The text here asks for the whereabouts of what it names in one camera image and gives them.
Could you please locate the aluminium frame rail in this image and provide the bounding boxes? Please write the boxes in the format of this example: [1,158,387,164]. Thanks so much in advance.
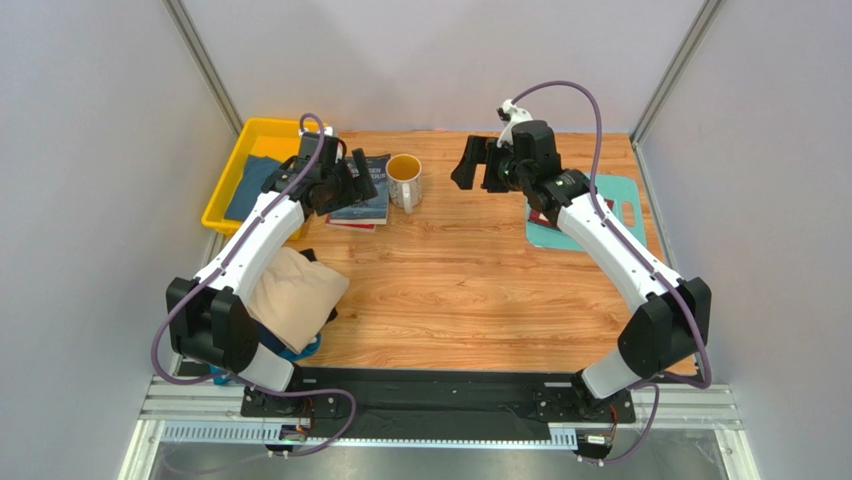
[120,367,759,479]

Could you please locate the blue paperback book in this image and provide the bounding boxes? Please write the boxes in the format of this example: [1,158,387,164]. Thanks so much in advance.
[325,154,390,231]

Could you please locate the yellow plastic bin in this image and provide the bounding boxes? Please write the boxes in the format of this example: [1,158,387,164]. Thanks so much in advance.
[201,117,300,237]

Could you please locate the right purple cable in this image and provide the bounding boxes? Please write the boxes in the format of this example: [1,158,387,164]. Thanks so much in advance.
[509,80,714,466]

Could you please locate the purple cable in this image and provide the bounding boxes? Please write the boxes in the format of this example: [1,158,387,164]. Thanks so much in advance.
[150,112,358,459]
[509,80,714,466]

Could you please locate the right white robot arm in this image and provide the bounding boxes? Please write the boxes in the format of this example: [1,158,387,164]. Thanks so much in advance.
[451,120,712,403]

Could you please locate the teal cutting board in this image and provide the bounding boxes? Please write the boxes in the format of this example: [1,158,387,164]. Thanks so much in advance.
[526,174,647,252]

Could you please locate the beige t-shirt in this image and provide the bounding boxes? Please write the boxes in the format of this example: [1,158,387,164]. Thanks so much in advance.
[248,247,350,354]

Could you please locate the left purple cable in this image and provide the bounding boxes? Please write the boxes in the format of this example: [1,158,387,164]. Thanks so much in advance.
[150,112,358,459]

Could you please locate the red paperback book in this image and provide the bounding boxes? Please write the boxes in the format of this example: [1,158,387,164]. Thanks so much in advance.
[527,198,615,230]

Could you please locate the white mug yellow inside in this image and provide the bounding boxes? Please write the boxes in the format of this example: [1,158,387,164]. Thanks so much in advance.
[386,154,423,214]

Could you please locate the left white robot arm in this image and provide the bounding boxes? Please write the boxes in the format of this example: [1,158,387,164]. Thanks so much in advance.
[151,127,378,396]

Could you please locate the black mounting base plate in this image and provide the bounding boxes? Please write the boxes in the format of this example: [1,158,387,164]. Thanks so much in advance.
[240,366,636,441]

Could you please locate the blue t-shirt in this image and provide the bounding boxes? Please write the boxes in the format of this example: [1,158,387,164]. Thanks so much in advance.
[224,155,281,222]

